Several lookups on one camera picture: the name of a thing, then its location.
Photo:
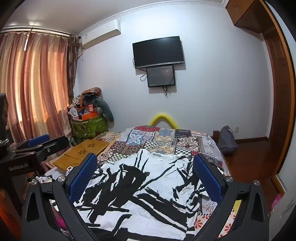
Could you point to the patchwork patterned blanket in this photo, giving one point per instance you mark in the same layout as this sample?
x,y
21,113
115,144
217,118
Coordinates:
x,y
159,139

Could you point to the green patterned storage bag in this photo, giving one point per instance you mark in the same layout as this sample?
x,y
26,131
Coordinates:
x,y
89,128

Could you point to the bamboo lap desk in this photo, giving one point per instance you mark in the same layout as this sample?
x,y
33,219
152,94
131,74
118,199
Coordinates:
x,y
81,151

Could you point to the black wall television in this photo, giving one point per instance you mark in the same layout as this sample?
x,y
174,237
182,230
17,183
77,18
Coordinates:
x,y
158,52

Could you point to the white air conditioner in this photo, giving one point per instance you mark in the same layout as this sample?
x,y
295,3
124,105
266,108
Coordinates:
x,y
99,34

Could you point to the wooden door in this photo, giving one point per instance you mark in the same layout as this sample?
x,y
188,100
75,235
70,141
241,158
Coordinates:
x,y
279,92

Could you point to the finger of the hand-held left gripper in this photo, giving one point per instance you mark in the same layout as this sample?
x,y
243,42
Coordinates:
x,y
38,139
55,143

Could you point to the black and white t-shirt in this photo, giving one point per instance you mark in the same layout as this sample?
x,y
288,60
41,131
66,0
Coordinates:
x,y
143,192

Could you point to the orange box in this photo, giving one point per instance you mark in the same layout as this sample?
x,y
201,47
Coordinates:
x,y
89,116

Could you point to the grey bag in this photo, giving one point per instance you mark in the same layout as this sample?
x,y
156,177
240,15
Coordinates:
x,y
227,141

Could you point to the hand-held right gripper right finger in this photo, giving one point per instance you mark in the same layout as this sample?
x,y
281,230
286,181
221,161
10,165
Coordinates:
x,y
208,179

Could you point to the wooden overhead cabinet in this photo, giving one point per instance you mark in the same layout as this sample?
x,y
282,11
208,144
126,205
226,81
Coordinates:
x,y
245,14

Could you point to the dark patterned curtain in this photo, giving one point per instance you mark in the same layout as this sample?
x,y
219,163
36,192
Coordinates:
x,y
73,69

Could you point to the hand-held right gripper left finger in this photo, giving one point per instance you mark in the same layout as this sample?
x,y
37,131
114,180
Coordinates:
x,y
83,179

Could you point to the white wall socket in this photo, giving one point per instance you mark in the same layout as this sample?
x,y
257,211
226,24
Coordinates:
x,y
235,129

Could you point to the small black wall monitor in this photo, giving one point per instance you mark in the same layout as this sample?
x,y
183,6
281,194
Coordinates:
x,y
160,76

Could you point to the pink curtain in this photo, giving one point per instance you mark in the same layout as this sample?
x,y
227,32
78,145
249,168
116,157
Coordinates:
x,y
34,88

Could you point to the floral bed sheet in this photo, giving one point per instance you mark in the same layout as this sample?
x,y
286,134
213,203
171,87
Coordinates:
x,y
204,223

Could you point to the yellow foam tube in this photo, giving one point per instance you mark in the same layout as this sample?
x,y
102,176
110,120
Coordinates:
x,y
163,117

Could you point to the pile of clothes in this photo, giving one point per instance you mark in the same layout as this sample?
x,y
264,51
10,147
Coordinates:
x,y
89,95

